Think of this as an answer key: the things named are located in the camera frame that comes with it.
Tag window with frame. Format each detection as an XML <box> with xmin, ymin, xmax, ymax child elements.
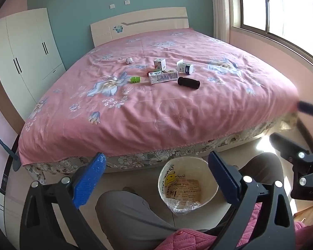
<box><xmin>233</xmin><ymin>0</ymin><xmax>313</xmax><ymax>65</ymax></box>

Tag cream wooden headboard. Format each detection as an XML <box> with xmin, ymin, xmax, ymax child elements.
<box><xmin>90</xmin><ymin>7</ymin><xmax>189</xmax><ymax>47</ymax></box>

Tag white curtain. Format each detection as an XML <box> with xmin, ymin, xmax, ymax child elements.
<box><xmin>212</xmin><ymin>0</ymin><xmax>231</xmax><ymax>43</ymax></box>

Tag white milk carton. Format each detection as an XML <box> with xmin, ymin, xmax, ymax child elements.
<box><xmin>148</xmin><ymin>69</ymin><xmax>179</xmax><ymax>85</ymax></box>

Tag white wardrobe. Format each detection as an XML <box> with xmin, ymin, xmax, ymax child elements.
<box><xmin>0</xmin><ymin>8</ymin><xmax>65</xmax><ymax>120</ymax></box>

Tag black foam roller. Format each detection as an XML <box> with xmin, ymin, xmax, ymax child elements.
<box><xmin>177</xmin><ymin>77</ymin><xmax>200</xmax><ymax>90</ymax></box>

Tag clear plastic bin liner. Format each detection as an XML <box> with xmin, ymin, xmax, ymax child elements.
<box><xmin>166</xmin><ymin>199</ymin><xmax>205</xmax><ymax>216</ymax></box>

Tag white paper trash bucket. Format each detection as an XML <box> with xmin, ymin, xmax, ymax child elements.
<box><xmin>158</xmin><ymin>156</ymin><xmax>219</xmax><ymax>215</ymax></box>

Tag green paper box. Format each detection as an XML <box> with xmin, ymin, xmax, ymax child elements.
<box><xmin>130</xmin><ymin>76</ymin><xmax>141</xmax><ymax>84</ymax></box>

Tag pink floral bed sheet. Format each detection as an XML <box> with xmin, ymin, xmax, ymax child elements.
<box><xmin>18</xmin><ymin>29</ymin><xmax>299</xmax><ymax>165</ymax></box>

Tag pink quilted jacket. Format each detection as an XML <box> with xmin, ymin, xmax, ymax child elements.
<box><xmin>156</xmin><ymin>203</ymin><xmax>313</xmax><ymax>250</ymax></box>

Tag small white medicine box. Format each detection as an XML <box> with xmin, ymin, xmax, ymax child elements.
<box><xmin>154</xmin><ymin>58</ymin><xmax>167</xmax><ymax>71</ymax></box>

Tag white paper ball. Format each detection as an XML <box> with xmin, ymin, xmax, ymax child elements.
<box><xmin>126</xmin><ymin>57</ymin><xmax>133</xmax><ymax>64</ymax></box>

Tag floral mattress skirt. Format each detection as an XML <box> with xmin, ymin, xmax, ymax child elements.
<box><xmin>24</xmin><ymin>113</ymin><xmax>299</xmax><ymax>185</ymax></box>

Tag left leg grey trousers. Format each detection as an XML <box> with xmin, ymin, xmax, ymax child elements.
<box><xmin>95</xmin><ymin>190</ymin><xmax>177</xmax><ymax>249</ymax></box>

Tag white yogurt cup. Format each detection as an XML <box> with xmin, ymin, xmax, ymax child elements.
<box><xmin>176</xmin><ymin>59</ymin><xmax>194</xmax><ymax>75</ymax></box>

